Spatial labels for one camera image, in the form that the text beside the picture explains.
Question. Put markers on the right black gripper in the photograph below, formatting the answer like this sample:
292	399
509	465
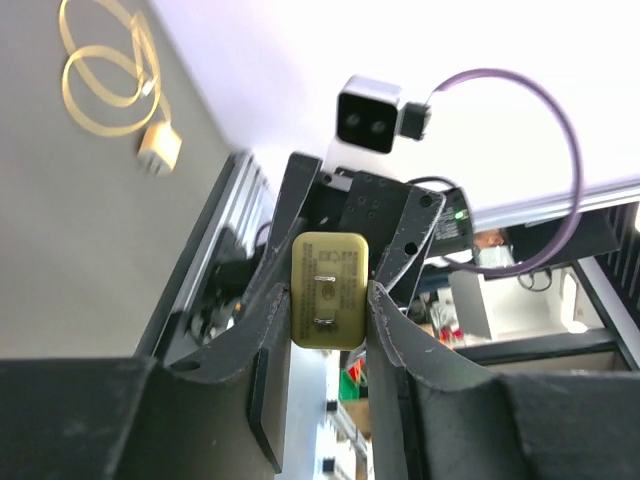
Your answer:
397	221

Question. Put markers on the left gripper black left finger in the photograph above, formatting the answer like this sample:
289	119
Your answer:
218	413

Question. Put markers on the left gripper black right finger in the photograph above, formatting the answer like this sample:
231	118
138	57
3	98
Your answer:
436	415

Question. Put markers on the yellow plug adapter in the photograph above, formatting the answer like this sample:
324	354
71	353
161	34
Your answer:
329	277

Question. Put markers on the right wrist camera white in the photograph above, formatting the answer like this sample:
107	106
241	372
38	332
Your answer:
370	116

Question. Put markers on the yellow charger on cable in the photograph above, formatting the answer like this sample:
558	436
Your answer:
159	149

